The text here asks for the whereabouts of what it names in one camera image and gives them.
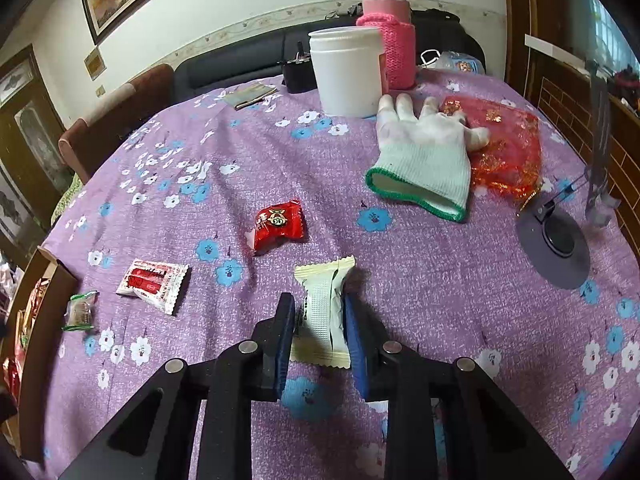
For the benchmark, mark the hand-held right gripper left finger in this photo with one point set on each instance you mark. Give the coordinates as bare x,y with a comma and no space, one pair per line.
282,350

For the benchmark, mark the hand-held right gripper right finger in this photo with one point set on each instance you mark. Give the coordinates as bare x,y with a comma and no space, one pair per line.
356,355

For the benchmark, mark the cream white snack packet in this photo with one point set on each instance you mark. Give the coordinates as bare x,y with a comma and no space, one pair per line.
320,310

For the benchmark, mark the red cartoon face snack packet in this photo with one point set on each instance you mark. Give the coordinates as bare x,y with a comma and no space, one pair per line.
277,222

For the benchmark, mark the red white snack packet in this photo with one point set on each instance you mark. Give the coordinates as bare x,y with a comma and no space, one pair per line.
152,285

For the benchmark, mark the small green candy packet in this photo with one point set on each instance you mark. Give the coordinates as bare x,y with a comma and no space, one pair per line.
80,310

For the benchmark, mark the cardboard box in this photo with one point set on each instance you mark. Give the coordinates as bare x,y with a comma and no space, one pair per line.
55,272

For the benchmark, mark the heap of assorted snack packets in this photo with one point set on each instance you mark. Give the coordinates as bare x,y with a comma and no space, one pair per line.
20,320

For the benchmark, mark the white glove with green cuff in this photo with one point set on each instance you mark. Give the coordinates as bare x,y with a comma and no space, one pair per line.
425,165

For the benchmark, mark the grey phone stand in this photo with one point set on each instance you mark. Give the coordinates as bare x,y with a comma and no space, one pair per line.
555,245

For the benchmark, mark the red mesh pouch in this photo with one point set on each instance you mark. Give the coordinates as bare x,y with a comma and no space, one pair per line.
510,150

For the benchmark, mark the folded paper booklet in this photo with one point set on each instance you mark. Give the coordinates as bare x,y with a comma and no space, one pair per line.
250,95

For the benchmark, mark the green cushion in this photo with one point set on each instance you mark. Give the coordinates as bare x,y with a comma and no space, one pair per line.
65,202

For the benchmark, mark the small black container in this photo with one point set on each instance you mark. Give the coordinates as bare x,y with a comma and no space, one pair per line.
297,75

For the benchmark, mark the white plastic jar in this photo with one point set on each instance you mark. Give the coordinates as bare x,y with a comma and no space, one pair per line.
347,75

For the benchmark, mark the black sofa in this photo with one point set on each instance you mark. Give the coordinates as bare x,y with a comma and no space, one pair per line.
225,65

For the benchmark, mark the brown armchair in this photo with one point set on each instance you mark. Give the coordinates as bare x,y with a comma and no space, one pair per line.
110,115

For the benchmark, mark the white face mask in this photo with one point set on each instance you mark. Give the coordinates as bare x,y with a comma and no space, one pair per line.
432,60

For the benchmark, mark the blue printed packet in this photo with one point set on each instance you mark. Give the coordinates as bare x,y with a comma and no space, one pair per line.
465,63

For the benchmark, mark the bottle with pink knit sleeve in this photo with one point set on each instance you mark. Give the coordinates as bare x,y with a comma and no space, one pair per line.
395,45

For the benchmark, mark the wooden glass door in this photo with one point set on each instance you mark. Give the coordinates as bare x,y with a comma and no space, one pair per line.
30,150

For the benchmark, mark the wooden pillar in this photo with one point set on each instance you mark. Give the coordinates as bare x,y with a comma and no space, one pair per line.
520,25

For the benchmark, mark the red and black object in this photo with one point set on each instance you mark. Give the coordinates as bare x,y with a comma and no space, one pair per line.
627,82

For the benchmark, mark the window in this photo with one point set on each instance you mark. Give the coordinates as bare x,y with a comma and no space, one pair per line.
610,10

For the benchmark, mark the wall socket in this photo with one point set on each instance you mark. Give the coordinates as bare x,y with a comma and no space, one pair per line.
100,91

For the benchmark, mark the gold wall plaque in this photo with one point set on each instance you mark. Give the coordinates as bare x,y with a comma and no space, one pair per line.
94,62

